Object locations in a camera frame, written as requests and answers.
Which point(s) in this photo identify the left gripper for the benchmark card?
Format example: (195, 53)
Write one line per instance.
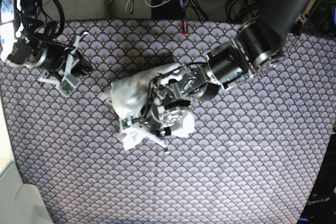
(160, 123)

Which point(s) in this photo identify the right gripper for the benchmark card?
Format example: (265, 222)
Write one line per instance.
(64, 71)

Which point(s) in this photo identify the white T-shirt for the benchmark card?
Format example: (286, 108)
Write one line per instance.
(129, 96)

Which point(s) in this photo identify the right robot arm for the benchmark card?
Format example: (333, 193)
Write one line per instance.
(28, 32)

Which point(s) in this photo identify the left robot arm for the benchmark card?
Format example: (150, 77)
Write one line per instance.
(162, 95)

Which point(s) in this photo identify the red black table clamp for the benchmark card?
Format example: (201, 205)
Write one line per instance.
(184, 28)

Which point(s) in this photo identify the patterned fan-print tablecloth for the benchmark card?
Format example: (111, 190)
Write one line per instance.
(253, 158)

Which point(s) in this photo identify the black box under table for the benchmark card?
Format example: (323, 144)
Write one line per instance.
(168, 11)

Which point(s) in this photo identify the white plastic bin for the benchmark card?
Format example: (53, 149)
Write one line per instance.
(20, 202)

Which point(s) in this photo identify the black computer case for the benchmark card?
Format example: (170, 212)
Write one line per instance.
(320, 207)

